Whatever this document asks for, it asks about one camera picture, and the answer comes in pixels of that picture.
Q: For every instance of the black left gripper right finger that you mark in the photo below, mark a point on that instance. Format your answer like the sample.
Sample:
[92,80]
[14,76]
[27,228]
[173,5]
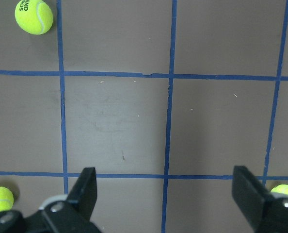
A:
[252,198]

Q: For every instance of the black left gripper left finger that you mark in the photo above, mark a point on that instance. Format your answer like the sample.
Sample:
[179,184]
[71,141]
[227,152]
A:
[83,195]

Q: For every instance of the yellow tennis ball right edge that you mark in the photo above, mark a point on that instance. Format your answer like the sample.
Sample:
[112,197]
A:
[280,190]

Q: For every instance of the tennis ball with black lettering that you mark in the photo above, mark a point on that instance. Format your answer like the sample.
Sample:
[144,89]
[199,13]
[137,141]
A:
[34,16]

